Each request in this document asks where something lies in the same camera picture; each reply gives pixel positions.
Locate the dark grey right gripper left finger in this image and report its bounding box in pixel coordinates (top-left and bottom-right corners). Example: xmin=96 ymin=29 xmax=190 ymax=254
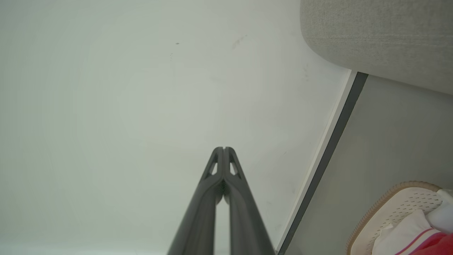
xmin=167 ymin=147 xmax=224 ymax=255

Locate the red and white garment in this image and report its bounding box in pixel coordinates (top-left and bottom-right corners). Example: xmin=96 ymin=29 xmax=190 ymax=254
xmin=395 ymin=228 xmax=453 ymax=255

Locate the white and dark baseboard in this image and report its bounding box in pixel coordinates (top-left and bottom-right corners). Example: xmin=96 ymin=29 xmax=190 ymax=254
xmin=275 ymin=70 xmax=369 ymax=255

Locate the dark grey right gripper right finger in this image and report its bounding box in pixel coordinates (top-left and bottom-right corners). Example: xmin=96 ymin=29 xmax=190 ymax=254
xmin=224 ymin=147 xmax=276 ymax=255

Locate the white basket with brown rim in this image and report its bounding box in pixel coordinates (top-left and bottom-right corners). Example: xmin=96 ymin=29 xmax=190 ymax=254
xmin=346 ymin=181 xmax=453 ymax=255

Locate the grey fabric sofa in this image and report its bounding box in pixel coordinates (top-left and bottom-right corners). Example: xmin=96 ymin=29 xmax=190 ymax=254
xmin=300 ymin=0 xmax=453 ymax=95

